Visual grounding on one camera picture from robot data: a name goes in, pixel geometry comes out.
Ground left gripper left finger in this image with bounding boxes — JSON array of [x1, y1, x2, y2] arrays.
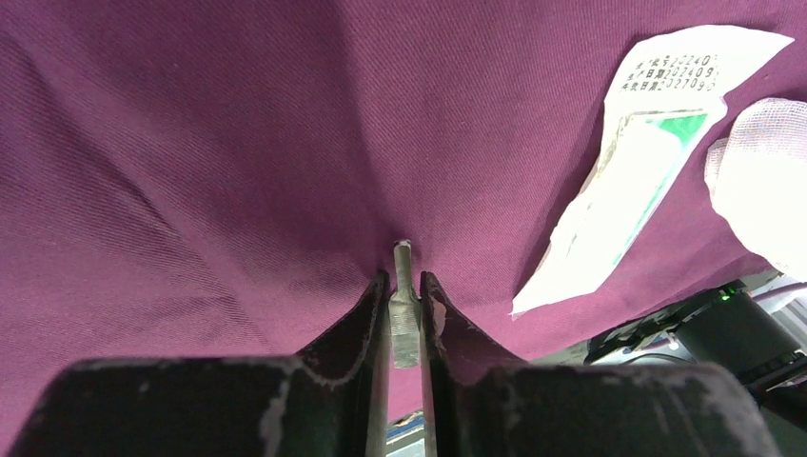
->
[[10, 272, 390, 456]]

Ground white gauze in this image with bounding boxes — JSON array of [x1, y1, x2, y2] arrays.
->
[[704, 98, 806, 282]]

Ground white sterile packet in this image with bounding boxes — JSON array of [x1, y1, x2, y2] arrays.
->
[[512, 25, 793, 315]]

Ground steel scalpel handle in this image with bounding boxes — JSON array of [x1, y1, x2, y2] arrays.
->
[[388, 240, 421, 368]]

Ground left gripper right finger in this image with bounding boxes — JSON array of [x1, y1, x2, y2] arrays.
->
[[421, 272, 779, 456]]

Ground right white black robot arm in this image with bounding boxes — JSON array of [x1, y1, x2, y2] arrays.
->
[[583, 280, 806, 456]]

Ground purple cloth wrap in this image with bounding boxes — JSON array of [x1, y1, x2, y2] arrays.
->
[[1, 1, 806, 448]]

